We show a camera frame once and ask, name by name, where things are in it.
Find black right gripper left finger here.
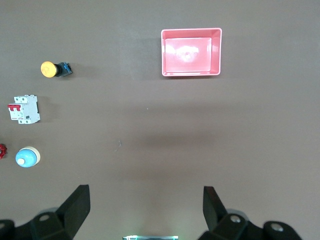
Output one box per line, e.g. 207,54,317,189
0,184,91,240

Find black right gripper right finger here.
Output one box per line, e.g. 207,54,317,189
197,185,303,240

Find yellow push button switch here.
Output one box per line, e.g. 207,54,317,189
40,61,74,79

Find blue dome white base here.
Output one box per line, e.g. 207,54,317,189
15,146,41,169

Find white circuit breaker red levers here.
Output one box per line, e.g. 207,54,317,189
7,94,41,125

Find pink plastic box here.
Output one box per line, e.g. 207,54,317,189
160,27,223,77

